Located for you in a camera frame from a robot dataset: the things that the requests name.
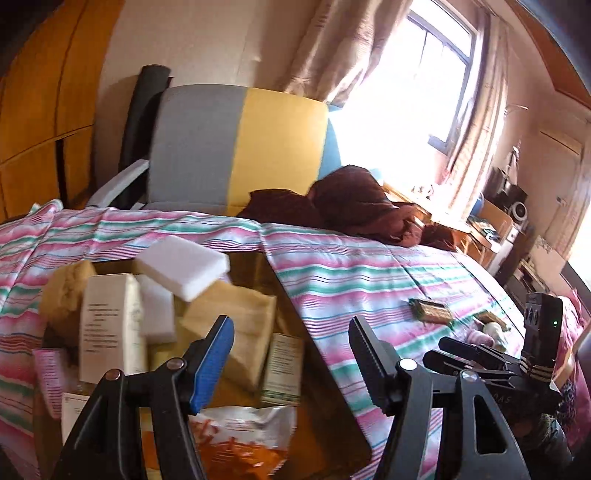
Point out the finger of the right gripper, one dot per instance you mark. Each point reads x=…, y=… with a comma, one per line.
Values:
x=475, y=350
x=444, y=363

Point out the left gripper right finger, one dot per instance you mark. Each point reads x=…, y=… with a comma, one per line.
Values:
x=476, y=440

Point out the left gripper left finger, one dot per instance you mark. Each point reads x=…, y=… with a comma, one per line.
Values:
x=105, y=441

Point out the white small carton box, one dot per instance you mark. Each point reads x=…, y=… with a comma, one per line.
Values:
x=72, y=405

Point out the beige barcode carton box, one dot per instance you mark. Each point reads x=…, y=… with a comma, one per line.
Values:
x=110, y=334

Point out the orange snack bag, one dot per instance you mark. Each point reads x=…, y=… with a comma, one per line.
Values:
x=236, y=442

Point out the white foam block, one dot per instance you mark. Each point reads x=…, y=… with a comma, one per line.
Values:
x=158, y=324

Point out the small green tea box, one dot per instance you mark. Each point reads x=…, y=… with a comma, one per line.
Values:
x=284, y=365

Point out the white foam pad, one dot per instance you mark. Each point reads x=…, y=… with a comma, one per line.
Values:
x=182, y=267

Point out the yellow sponge block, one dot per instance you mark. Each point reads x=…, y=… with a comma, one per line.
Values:
x=253, y=315

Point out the pink sock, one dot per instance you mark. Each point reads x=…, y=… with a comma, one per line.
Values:
x=477, y=337

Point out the cream sock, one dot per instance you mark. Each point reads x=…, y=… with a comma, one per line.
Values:
x=495, y=331

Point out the green cracker pack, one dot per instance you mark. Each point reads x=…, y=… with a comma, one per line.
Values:
x=486, y=317

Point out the striped tablecloth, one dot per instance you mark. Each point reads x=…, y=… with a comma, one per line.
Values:
x=329, y=278

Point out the pink bedding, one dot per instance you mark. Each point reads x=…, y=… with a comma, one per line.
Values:
x=572, y=371

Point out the cardboard box with holes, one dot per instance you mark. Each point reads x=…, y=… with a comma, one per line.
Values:
x=548, y=265

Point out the wooden side desk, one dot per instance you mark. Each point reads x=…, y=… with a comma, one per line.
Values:
x=492, y=236

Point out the blue chair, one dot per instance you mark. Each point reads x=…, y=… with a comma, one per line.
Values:
x=478, y=206

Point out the white desk fan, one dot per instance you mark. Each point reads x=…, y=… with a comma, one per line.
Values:
x=518, y=212

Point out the black speaker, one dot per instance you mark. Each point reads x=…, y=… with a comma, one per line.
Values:
x=501, y=192

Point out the maroon cloth pile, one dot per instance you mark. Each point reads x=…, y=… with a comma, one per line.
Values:
x=352, y=202

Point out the air conditioner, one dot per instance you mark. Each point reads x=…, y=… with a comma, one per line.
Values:
x=563, y=139

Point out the black rolled mat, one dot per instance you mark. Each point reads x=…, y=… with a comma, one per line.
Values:
x=152, y=81

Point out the grey yellow chair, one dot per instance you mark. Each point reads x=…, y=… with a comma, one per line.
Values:
x=213, y=144

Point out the beige curtain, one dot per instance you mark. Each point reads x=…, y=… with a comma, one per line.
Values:
x=342, y=46

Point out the wooden wardrobe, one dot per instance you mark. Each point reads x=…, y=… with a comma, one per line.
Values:
x=48, y=105

